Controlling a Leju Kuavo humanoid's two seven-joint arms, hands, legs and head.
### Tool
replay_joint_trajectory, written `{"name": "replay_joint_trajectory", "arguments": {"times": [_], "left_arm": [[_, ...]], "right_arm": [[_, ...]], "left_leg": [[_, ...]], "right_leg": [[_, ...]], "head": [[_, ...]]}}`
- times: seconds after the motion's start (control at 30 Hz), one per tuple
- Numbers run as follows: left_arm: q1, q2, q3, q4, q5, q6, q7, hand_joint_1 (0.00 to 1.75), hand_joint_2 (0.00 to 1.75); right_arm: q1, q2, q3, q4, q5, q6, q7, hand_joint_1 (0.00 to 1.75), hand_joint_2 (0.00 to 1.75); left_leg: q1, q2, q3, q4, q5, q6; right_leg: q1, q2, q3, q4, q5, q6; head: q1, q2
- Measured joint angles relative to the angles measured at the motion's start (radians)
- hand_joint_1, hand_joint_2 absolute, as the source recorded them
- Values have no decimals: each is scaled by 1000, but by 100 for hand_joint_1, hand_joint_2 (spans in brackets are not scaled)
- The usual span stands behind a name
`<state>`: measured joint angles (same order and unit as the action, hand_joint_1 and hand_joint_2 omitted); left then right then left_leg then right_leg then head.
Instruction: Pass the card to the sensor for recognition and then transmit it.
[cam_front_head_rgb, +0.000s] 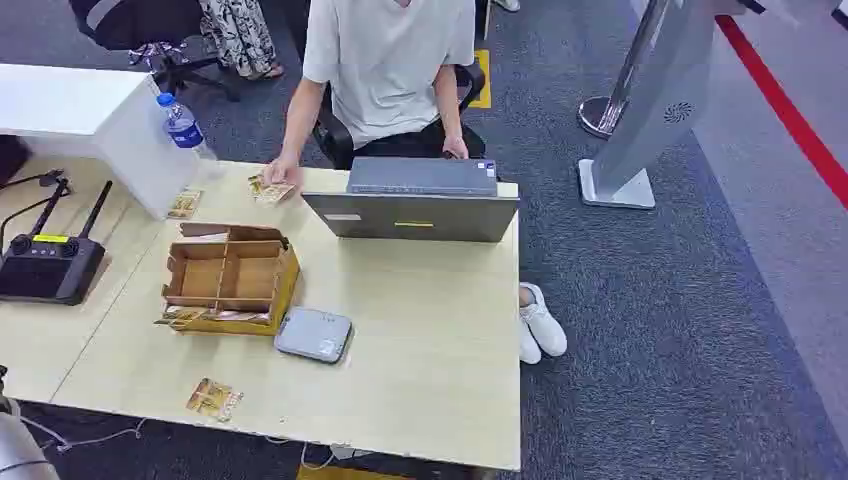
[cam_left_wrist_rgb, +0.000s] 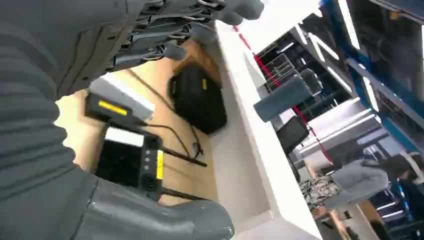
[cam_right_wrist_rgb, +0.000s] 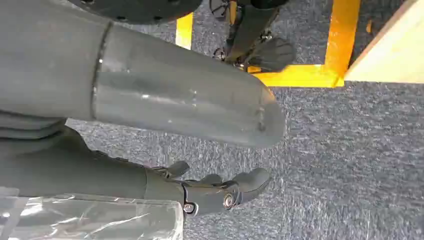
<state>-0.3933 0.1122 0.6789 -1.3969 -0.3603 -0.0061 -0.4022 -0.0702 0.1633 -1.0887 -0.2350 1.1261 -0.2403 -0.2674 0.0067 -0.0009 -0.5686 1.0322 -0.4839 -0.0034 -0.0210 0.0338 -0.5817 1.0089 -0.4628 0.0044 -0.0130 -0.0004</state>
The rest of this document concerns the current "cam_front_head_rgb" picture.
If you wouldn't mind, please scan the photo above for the person in pale shirt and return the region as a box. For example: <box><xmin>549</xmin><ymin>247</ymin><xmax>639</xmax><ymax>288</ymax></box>
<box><xmin>262</xmin><ymin>0</ymin><xmax>488</xmax><ymax>189</ymax></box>

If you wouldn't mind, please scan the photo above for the black cable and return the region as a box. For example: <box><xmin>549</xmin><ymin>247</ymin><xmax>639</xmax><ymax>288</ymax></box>
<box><xmin>0</xmin><ymin>168</ymin><xmax>74</xmax><ymax>254</ymax></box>

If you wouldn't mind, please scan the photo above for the white shoe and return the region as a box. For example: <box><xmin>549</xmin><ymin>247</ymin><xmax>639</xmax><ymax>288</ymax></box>
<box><xmin>519</xmin><ymin>282</ymin><xmax>569</xmax><ymax>359</ymax></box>
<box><xmin>518</xmin><ymin>317</ymin><xmax>543</xmax><ymax>366</ymax></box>

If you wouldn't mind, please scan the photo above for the grey laptop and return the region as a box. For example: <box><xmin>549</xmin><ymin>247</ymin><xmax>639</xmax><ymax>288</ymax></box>
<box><xmin>301</xmin><ymin>156</ymin><xmax>521</xmax><ymax>244</ymax></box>

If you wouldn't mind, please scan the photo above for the wooden card box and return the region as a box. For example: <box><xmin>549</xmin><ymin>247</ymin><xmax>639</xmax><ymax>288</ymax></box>
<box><xmin>154</xmin><ymin>222</ymin><xmax>302</xmax><ymax>338</ymax></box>

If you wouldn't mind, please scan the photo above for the grey display stand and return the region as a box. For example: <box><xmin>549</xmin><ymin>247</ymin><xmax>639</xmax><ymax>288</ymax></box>
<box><xmin>577</xmin><ymin>0</ymin><xmax>749</xmax><ymax>211</ymax></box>

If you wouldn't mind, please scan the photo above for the yellow object under desk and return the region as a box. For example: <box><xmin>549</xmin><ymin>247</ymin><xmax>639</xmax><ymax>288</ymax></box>
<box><xmin>295</xmin><ymin>464</ymin><xmax>415</xmax><ymax>480</ymax></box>

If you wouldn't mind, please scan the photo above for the silver stanchion post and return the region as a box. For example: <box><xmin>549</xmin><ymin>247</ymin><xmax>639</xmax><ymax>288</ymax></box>
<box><xmin>576</xmin><ymin>0</ymin><xmax>671</xmax><ymax>140</ymax></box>

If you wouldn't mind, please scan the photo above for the small grey flat device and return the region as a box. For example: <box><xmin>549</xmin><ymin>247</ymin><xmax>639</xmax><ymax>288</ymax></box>
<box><xmin>273</xmin><ymin>306</ymin><xmax>355</xmax><ymax>366</ymax></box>

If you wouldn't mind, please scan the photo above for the white cable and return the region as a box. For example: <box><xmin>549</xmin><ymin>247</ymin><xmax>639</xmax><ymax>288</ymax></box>
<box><xmin>18</xmin><ymin>415</ymin><xmax>148</xmax><ymax>456</ymax></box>
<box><xmin>263</xmin><ymin>435</ymin><xmax>362</xmax><ymax>473</ymax></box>

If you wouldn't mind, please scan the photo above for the person's right hand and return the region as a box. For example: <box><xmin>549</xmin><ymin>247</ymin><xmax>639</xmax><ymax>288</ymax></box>
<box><xmin>262</xmin><ymin>156</ymin><xmax>303</xmax><ymax>189</ymax></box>

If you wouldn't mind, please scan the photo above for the black office chair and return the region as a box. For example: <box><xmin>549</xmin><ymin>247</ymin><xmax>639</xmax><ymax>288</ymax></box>
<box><xmin>68</xmin><ymin>0</ymin><xmax>244</xmax><ymax>103</ymax></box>
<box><xmin>310</xmin><ymin>61</ymin><xmax>488</xmax><ymax>172</ymax></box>

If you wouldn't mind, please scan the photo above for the clear water bottle blue cap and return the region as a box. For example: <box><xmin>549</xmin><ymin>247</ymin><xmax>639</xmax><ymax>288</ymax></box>
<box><xmin>156</xmin><ymin>91</ymin><xmax>221</xmax><ymax>168</ymax></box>

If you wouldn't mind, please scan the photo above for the person in patterned clothing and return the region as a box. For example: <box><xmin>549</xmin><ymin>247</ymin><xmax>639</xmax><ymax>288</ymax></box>
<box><xmin>197</xmin><ymin>0</ymin><xmax>285</xmax><ymax>81</ymax></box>

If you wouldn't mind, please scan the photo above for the white cabinet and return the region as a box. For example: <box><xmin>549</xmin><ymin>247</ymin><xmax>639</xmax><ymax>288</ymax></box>
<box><xmin>0</xmin><ymin>63</ymin><xmax>201</xmax><ymax>222</ymax></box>

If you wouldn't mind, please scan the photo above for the black remote controller with antennas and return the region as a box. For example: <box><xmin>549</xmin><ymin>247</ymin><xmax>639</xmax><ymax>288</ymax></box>
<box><xmin>0</xmin><ymin>178</ymin><xmax>115</xmax><ymax>307</ymax></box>

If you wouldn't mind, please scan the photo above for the black bag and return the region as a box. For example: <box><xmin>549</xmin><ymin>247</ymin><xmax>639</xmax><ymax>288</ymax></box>
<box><xmin>0</xmin><ymin>135</ymin><xmax>32</xmax><ymax>188</ymax></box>

